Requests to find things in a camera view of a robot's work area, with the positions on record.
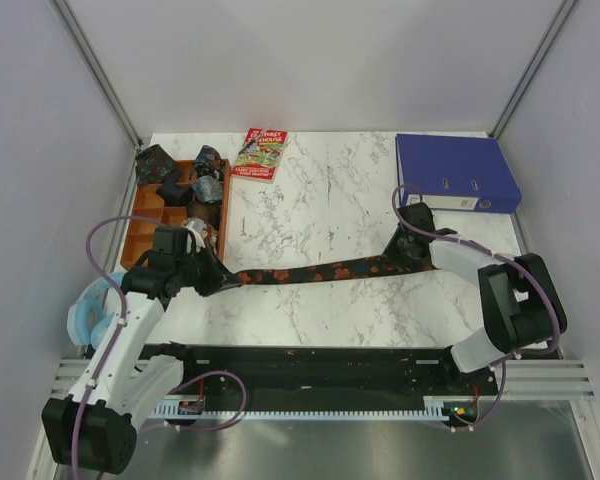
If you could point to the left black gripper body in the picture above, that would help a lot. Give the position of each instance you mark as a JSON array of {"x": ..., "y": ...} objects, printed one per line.
[{"x": 195, "y": 268}]

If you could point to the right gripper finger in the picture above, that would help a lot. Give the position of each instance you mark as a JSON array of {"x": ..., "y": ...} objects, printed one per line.
[
  {"x": 393, "y": 252},
  {"x": 414, "y": 265}
]

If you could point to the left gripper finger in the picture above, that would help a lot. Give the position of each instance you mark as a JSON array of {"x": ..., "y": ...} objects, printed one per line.
[
  {"x": 208, "y": 289},
  {"x": 219, "y": 277}
]

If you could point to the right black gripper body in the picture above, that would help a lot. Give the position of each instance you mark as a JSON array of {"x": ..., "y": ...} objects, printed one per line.
[{"x": 404, "y": 251}]

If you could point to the black tie orange flowers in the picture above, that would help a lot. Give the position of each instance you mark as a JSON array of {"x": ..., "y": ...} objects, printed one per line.
[{"x": 362, "y": 268}]

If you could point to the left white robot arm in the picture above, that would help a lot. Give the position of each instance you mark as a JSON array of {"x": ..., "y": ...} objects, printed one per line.
[{"x": 96, "y": 425}]

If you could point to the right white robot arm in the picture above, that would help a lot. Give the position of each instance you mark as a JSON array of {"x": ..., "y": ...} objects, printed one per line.
[{"x": 519, "y": 303}]

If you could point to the wooden compartment tray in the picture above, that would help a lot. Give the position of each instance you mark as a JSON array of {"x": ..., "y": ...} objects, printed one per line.
[{"x": 146, "y": 203}]

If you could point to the dark navy tie in tray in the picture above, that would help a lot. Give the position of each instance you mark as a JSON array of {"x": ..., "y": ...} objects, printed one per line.
[{"x": 172, "y": 194}]

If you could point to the rolled grey blue tie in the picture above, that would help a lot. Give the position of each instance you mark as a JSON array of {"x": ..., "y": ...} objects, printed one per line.
[{"x": 207, "y": 190}]

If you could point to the dark blue patterned tie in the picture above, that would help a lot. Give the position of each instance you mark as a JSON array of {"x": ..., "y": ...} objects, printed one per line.
[{"x": 153, "y": 165}]

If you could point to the rolled teal patterned tie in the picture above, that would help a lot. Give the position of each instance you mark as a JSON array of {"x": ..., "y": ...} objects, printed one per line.
[{"x": 208, "y": 163}]

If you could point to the red paperback book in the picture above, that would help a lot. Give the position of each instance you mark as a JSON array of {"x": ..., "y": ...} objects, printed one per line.
[{"x": 260, "y": 155}]

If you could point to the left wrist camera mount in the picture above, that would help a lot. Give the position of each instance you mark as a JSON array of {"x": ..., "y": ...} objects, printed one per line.
[{"x": 199, "y": 229}]

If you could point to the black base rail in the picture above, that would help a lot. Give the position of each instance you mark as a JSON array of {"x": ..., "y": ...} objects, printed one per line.
[{"x": 312, "y": 378}]

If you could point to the blue ring binder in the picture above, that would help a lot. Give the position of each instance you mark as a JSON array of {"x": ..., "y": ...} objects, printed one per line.
[{"x": 455, "y": 173}]

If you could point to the white slotted cable duct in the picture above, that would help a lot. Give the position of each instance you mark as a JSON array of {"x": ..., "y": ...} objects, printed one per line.
[{"x": 183, "y": 409}]

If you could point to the aluminium extrusion rail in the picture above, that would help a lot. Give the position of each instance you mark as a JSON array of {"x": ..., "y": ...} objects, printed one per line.
[{"x": 526, "y": 380}]

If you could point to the left aluminium frame post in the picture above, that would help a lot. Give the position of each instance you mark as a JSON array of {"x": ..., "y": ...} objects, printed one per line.
[{"x": 93, "y": 64}]

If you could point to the aluminium frame post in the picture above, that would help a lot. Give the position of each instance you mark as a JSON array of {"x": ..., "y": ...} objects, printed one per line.
[
  {"x": 93, "y": 64},
  {"x": 548, "y": 40}
]

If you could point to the right aluminium frame post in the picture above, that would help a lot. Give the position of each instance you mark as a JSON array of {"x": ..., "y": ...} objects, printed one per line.
[{"x": 548, "y": 40}]

